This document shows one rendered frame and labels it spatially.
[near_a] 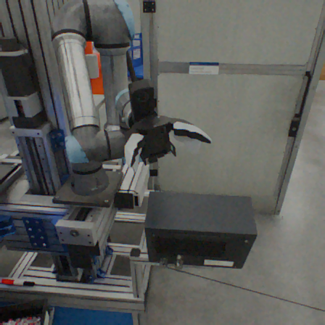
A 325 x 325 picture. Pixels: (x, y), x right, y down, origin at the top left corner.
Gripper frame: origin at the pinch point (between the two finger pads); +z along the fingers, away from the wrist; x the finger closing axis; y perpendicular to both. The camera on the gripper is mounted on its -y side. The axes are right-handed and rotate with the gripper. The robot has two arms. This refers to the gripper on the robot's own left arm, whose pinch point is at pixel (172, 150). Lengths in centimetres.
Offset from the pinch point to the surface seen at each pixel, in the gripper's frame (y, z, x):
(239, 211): 23.7, -2.9, -15.8
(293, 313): 157, -26, -74
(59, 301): 60, -24, 39
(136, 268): 45.3, -14.5, 11.2
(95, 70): 66, -368, -17
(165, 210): 21.7, -9.3, 0.8
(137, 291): 56, -15, 13
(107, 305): 62, -18, 24
